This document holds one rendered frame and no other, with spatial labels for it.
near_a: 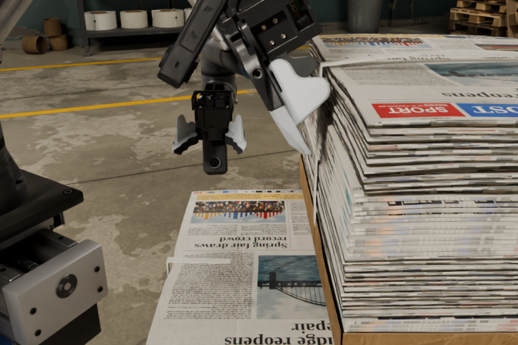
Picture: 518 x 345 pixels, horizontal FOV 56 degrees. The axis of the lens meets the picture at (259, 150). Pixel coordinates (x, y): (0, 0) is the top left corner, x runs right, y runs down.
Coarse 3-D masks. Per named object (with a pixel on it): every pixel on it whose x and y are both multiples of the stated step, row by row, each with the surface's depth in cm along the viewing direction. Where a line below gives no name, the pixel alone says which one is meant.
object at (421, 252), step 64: (384, 128) 33; (448, 128) 33; (512, 128) 33; (384, 192) 35; (448, 192) 35; (512, 192) 35; (384, 256) 38; (448, 256) 38; (512, 256) 38; (384, 320) 39; (448, 320) 39; (512, 320) 40
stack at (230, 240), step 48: (192, 192) 74; (240, 192) 73; (288, 192) 73; (192, 240) 61; (240, 240) 61; (288, 240) 61; (192, 288) 53; (240, 288) 53; (288, 288) 53; (192, 336) 46; (240, 336) 46; (288, 336) 46
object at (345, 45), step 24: (312, 48) 64; (336, 48) 57; (360, 48) 57; (384, 48) 57; (408, 48) 58; (432, 48) 58; (456, 48) 58; (480, 48) 58; (504, 48) 58; (312, 72) 63; (312, 120) 62; (312, 144) 59; (312, 168) 59; (312, 192) 60
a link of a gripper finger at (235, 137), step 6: (240, 120) 82; (228, 126) 88; (234, 126) 85; (240, 126) 82; (228, 132) 87; (234, 132) 85; (240, 132) 82; (228, 138) 85; (234, 138) 84; (240, 138) 83; (228, 144) 86; (234, 144) 83; (240, 144) 82; (246, 144) 82; (240, 150) 80
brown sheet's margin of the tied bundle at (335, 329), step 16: (320, 240) 52; (320, 256) 53; (320, 272) 53; (336, 320) 42; (336, 336) 42; (352, 336) 40; (368, 336) 40; (384, 336) 40; (400, 336) 40; (416, 336) 40; (432, 336) 40; (448, 336) 40; (464, 336) 40; (480, 336) 40; (496, 336) 40; (512, 336) 40
